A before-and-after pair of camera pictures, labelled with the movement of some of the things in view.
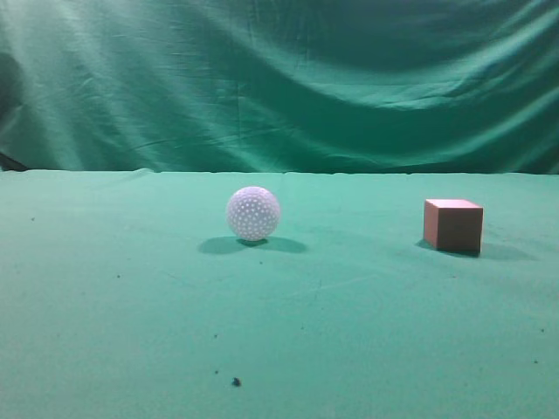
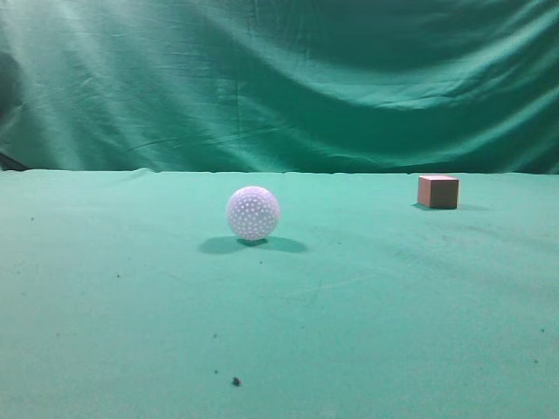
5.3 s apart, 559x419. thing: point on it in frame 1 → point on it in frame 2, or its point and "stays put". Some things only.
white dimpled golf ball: [252, 213] stays put
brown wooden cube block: [454, 224] → [439, 191]
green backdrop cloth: [459, 86] stays put
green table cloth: [125, 294] stays put
